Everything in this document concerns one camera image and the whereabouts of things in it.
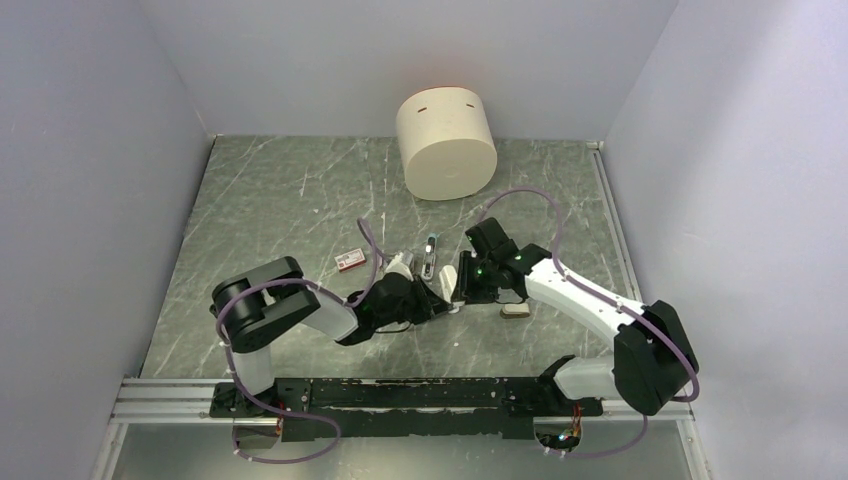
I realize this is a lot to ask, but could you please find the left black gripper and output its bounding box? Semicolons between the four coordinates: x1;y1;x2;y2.
375;273;454;328

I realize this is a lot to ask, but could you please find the blue white stapler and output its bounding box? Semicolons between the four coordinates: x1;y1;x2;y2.
420;233;438;282

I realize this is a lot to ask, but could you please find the red white staple box sleeve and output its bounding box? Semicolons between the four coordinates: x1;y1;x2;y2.
334;248;367;272

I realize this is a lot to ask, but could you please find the long white stapler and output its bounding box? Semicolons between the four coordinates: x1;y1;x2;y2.
438;265;463;314

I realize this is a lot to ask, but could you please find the staple tray with staples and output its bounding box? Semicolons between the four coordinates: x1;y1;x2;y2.
390;250;415;270

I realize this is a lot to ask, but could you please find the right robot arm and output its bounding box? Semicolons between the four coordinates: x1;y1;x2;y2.
455;218;699;416

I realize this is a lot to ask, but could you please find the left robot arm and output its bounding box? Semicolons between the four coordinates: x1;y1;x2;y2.
210;256;453;416

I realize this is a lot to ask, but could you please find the small beige stapler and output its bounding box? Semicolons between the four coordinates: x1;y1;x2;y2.
499;303;531;319

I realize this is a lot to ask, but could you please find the cream cylindrical container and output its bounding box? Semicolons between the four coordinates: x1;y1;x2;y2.
395;86;498;201

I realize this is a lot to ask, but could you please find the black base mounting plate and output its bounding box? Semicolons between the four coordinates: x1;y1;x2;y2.
209;376;604;442

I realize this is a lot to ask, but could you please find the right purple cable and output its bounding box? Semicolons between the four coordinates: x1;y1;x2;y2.
476;186;701;460

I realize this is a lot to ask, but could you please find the aluminium rail frame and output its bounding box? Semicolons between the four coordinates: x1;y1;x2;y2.
93;379;712;479

